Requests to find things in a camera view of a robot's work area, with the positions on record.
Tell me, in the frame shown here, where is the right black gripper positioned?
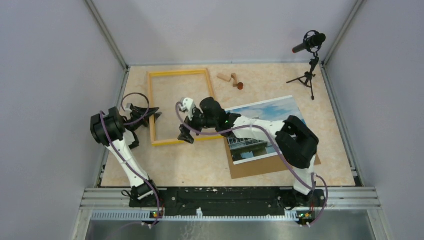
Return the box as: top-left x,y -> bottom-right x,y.
178,105 -> 219,143

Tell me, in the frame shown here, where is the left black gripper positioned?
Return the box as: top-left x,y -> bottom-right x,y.
126,105 -> 162,132

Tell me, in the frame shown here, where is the yellow wooden picture frame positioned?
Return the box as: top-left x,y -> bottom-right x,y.
146,68 -> 215,147

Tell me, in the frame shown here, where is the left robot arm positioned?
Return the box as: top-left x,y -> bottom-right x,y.
89,107 -> 161,209

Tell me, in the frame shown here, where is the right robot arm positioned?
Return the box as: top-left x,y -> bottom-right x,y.
175,97 -> 319,208

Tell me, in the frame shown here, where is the building photo print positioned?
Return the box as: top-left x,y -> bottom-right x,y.
225,95 -> 305,152

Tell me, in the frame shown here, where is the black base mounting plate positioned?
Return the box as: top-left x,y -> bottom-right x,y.
121,187 -> 326,217

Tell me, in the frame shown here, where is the light wooden block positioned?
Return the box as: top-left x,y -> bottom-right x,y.
216,73 -> 232,82

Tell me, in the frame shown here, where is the brown cardboard backing board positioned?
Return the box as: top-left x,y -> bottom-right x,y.
228,145 -> 322,180

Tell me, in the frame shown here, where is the black tripod microphone stand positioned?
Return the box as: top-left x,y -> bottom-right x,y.
286,52 -> 320,101

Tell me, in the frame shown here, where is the black microphone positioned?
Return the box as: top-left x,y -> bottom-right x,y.
292,30 -> 327,54

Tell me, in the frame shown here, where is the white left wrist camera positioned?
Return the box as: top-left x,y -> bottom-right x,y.
123,103 -> 133,113

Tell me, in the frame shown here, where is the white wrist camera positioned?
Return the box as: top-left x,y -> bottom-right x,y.
123,103 -> 133,113
178,97 -> 196,119

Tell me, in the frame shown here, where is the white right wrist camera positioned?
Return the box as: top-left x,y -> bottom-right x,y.
178,97 -> 196,119

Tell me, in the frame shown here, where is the small wooden bracket piece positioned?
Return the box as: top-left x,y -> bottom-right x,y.
231,73 -> 239,88

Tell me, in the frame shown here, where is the white toothed cable duct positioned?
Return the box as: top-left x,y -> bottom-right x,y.
91,208 -> 299,222

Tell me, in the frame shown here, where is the aluminium rail front frame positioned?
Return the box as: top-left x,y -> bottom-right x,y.
72,186 -> 392,240

